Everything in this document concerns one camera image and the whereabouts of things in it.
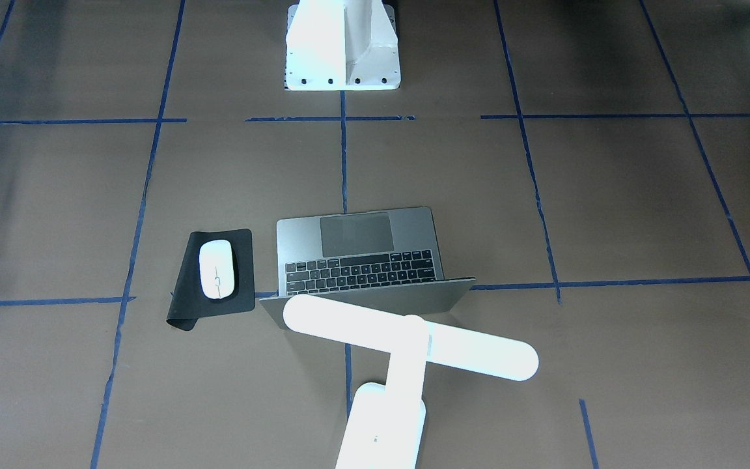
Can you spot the grey laptop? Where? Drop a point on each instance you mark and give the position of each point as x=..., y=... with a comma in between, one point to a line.
x=384, y=259

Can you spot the white computer mouse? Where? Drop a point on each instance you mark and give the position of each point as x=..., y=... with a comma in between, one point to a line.
x=217, y=271

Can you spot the black mouse pad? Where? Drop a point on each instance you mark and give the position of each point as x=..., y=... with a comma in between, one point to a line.
x=189, y=303

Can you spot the white desk lamp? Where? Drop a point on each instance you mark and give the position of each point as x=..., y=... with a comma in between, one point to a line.
x=385, y=423

